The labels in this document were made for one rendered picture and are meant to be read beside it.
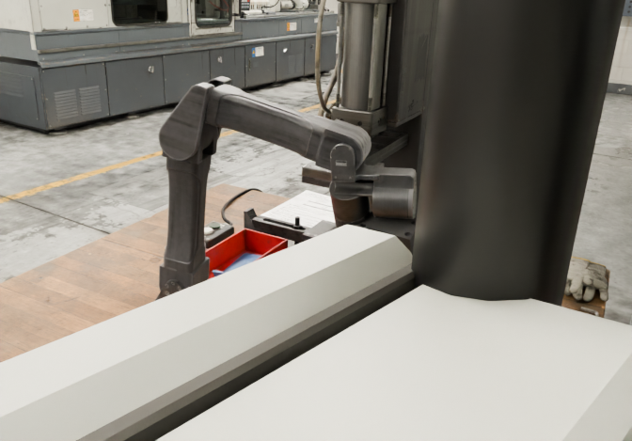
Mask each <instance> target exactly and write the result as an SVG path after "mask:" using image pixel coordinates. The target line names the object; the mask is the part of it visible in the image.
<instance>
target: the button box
mask: <svg viewBox="0 0 632 441"><path fill-rule="evenodd" d="M251 190H255V191H259V192H262V190H260V189H258V188H249V189H246V190H244V191H243V192H241V193H239V194H237V195H236V196H234V197H232V198H231V199H230V200H228V201H227V202H226V203H225V204H224V206H223V208H222V210H221V214H222V218H223V220H224V221H225V222H227V223H224V224H222V223H218V222H215V221H212V222H211V223H209V224H207V225H205V226H204V228H208V227H209V225H210V224H212V223H218V224H220V225H221V228H218V229H213V232H212V233H208V234H205V233H204V243H205V244H206V250H208V249H209V248H211V247H213V246H215V245H216V244H219V243H220V242H222V241H224V240H226V239H227V238H228V237H230V236H231V235H233V234H234V226H233V224H232V223H231V222H230V221H229V220H228V219H227V218H226V216H225V209H226V207H227V206H228V205H229V204H230V203H231V202H232V201H233V200H234V199H236V198H237V197H239V196H241V195H243V194H245V193H247V192H249V191H251Z"/></svg>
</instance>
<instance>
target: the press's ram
mask: <svg viewBox="0 0 632 441"><path fill-rule="evenodd" d="M407 141H408V134H403V133H396V132H391V131H384V133H383V134H376V135H374V136H373V138H371V151H370V153H369V154H368V156H367V157H366V159H365V165H384V163H379V162H381V161H383V160H384V159H386V158H387V157H388V156H389V155H391V154H393V153H394V152H396V151H397V150H399V149H401V148H403V147H404V146H406V145H407ZM315 163H316V162H314V161H313V162H311V163H309V164H307V165H304V166H302V183H307V184H312V185H317V186H322V187H325V188H329V185H330V183H331V171H330V170H327V169H324V168H322V167H319V166H316V165H315Z"/></svg>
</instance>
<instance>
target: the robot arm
mask: <svg viewBox="0 0 632 441"><path fill-rule="evenodd" d="M222 128H225V129H231V130H233V131H236V132H240V133H243V134H248V135H250V136H253V137H256V138H258V139H261V140H263V141H266V142H269V143H272V144H275V145H278V146H280V147H282V148H285V149H287V150H291V151H293V152H296V153H298V154H299V155H300V156H302V157H304V158H306V159H309V160H311V161H314V162H316V163H315V165H316V166H319V167H322V168H324V169H327V170H330V171H331V183H330V185H329V193H330V198H331V203H332V208H333V213H334V218H335V223H336V228H340V227H342V226H345V225H351V226H355V227H360V228H366V229H370V230H375V231H379V232H383V233H387V234H391V235H395V236H396V237H397V238H398V239H399V240H400V241H401V242H402V243H403V244H404V245H405V247H406V248H407V249H408V250H409V251H410V252H411V254H413V247H414V238H415V229H416V220H417V218H415V213H416V208H417V207H416V205H417V172H416V170H415V169H413V168H398V167H384V166H383V165H365V159H366V157H367V156H368V154H369V153H370V151H371V139H370V137H369V135H368V133H367V132H366V131H365V130H364V129H362V128H360V127H358V126H355V125H353V124H350V123H347V122H344V121H341V120H338V119H335V120H331V119H328V118H323V117H320V116H313V115H309V114H306V113H302V112H299V111H296V110H293V109H291V108H288V107H285V106H282V105H280V104H277V103H274V102H269V101H266V100H264V99H261V98H258V97H256V96H253V95H250V94H248V93H245V92H243V91H242V90H241V89H240V88H237V87H233V86H232V85H231V79H229V78H227V77H224V76H220V77H217V78H214V79H212V80H210V81H209V82H208V83H201V84H198V85H195V86H192V87H190V89H189V90H188V91H187V93H186V94H185V95H184V97H183V98H182V100H181V101H180V102H179V104H178V105H177V106H176V108H175V109H174V110H173V111H172V113H171V114H170V115H169V117H168V118H167V119H166V121H165V122H164V124H163V125H162V127H161V128H160V131H159V134H158V139H159V144H160V146H161V148H162V156H163V157H166V170H167V173H168V216H167V237H166V249H165V253H164V262H163V263H162V264H161V265H160V266H159V290H160V293H159V294H158V296H157V298H156V299H155V301H156V300H159V299H161V298H164V297H166V296H169V295H170V294H173V293H175V292H178V291H182V290H184V289H187V288H189V287H192V286H195V285H197V284H199V283H201V282H204V281H206V280H208V278H209V270H210V258H207V257H205V255H206V248H205V246H204V225H205V208H206V192H207V181H208V174H209V171H210V167H211V160H212V155H214V154H215V153H216V149H217V140H218V139H219V137H220V135H221V130H222Z"/></svg>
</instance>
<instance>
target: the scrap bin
mask: <svg viewBox="0 0 632 441"><path fill-rule="evenodd" d="M286 248H288V239H285V238H281V237H277V236H274V235H270V234H266V233H263V232H259V231H256V230H252V229H248V228H243V229H242V230H240V231H238V232H236V233H235V234H233V235H231V236H230V237H228V238H227V239H226V240H224V241H222V242H220V243H219V244H216V245H215V246H213V247H211V248H209V249H208V250H206V255H205V257H207V258H210V270H209V278H208V280H209V279H211V278H214V277H215V276H214V274H213V270H216V271H220V272H223V271H224V270H225V269H226V268H228V267H229V266H230V265H231V264H232V263H233V262H235V261H236V260H237V259H239V258H240V257H241V256H242V255H243V254H244V253H250V254H255V255H259V256H261V257H259V258H258V259H256V260H260V259H262V258H265V257H267V256H270V255H272V254H275V253H276V252H279V251H281V250H284V249H286ZM256 260H254V261H256Z"/></svg>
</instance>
